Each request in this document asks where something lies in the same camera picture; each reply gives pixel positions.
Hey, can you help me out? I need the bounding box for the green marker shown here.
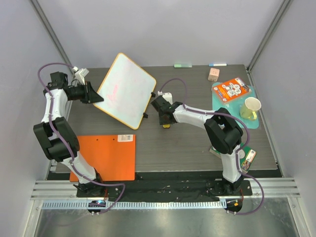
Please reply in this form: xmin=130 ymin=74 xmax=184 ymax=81
xmin=174 ymin=64 xmax=192 ymax=68

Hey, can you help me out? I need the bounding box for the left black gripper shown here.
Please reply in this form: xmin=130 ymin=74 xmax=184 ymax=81
xmin=68 ymin=82 xmax=104 ymax=104

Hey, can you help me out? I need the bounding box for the green packaged book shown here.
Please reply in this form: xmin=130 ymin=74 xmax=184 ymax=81
xmin=209 ymin=143 xmax=257 ymax=174

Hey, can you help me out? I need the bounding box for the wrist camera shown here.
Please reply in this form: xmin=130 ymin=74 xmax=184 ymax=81
xmin=158 ymin=91 xmax=173 ymax=104
xmin=72 ymin=67 xmax=89 ymax=84

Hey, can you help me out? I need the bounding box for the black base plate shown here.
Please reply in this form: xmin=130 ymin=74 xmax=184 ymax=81
xmin=46 ymin=171 xmax=252 ymax=198

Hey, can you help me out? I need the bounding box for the yellow framed whiteboard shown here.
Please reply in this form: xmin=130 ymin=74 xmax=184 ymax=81
xmin=93 ymin=53 xmax=157 ymax=130

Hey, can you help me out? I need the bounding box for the blue white marker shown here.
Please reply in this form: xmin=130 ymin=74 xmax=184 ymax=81
xmin=209 ymin=63 xmax=227 ymax=67

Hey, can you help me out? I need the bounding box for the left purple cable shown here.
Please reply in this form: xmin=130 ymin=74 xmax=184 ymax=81
xmin=37 ymin=62 xmax=126 ymax=215

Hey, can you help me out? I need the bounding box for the purple cable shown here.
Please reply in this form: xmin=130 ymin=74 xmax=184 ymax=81
xmin=160 ymin=78 xmax=265 ymax=215
xmin=37 ymin=62 xmax=126 ymax=215

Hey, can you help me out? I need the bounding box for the yellow-green paper cup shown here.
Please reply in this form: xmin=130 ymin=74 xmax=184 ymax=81
xmin=239 ymin=97 xmax=261 ymax=121

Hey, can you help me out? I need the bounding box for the pink cube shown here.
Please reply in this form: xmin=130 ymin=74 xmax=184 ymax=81
xmin=208 ymin=68 xmax=220 ymax=81

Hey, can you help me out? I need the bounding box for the teal silicone mat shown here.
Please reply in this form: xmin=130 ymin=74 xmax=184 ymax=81
xmin=211 ymin=85 xmax=259 ymax=129

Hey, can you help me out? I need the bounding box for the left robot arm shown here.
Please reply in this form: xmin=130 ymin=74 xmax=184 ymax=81
xmin=33 ymin=72 xmax=105 ymax=197

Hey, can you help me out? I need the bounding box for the orange plastic board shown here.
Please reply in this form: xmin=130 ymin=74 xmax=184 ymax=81
xmin=78 ymin=134 xmax=136 ymax=181

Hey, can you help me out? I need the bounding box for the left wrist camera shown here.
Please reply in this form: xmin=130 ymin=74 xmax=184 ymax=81
xmin=72 ymin=67 xmax=89 ymax=84

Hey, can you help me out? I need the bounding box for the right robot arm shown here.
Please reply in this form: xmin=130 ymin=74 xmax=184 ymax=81
xmin=151 ymin=95 xmax=243 ymax=195

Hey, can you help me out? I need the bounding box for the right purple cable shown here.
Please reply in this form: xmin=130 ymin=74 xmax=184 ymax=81
xmin=160 ymin=78 xmax=265 ymax=215

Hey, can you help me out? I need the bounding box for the aluminium frame rail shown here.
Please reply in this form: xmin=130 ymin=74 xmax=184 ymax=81
xmin=249 ymin=178 xmax=301 ymax=198

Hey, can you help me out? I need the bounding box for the white slotted cable duct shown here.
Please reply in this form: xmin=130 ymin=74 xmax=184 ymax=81
xmin=42 ymin=199 xmax=227 ymax=210

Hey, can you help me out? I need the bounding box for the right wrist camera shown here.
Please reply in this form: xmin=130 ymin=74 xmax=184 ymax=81
xmin=158 ymin=91 xmax=173 ymax=104

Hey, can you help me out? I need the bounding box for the orange toy box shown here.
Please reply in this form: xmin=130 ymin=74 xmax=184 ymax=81
xmin=212 ymin=78 xmax=252 ymax=104

